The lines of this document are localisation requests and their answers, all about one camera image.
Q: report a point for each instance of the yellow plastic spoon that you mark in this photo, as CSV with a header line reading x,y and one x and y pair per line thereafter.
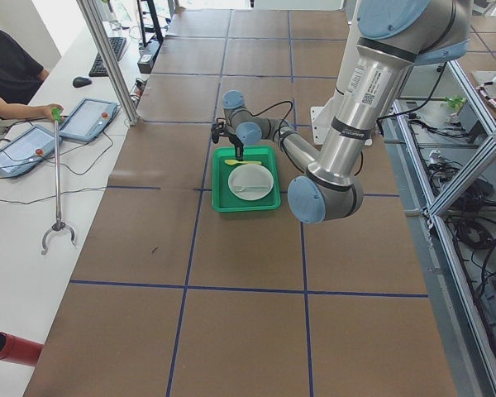
x,y
232,162

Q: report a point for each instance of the person's hand on grabber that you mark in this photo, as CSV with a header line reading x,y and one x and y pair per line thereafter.
x,y
53,112

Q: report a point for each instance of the white round plate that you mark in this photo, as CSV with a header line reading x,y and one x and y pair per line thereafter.
x,y
250,175

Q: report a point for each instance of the green plastic tray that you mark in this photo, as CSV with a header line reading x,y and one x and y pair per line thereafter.
x,y
223,200

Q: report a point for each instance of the translucent plastic fork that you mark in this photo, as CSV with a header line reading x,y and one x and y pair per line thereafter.
x,y
252,188

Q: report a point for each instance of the black computer box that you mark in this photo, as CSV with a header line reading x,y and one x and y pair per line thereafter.
x,y
148,57

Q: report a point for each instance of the far blue teach pendant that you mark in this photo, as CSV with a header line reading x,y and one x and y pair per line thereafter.
x,y
88,120

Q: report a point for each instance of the blue teach pendant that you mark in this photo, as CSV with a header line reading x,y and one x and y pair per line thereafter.
x,y
26,151
88,120

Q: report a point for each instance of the black computer mouse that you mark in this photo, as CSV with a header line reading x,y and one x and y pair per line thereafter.
x,y
81,81

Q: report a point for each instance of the green reach grabber tool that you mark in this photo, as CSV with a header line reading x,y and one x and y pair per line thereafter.
x,y
59,224

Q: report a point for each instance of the near blue teach pendant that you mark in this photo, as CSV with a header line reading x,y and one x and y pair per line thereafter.
x,y
26,151

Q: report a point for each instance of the person in black shirt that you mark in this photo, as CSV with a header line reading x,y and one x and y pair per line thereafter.
x,y
20,78

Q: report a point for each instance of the red fire extinguisher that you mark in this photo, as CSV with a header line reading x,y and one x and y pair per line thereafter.
x,y
19,350

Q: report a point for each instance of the aluminium frame post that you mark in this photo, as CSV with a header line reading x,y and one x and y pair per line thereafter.
x,y
95,25

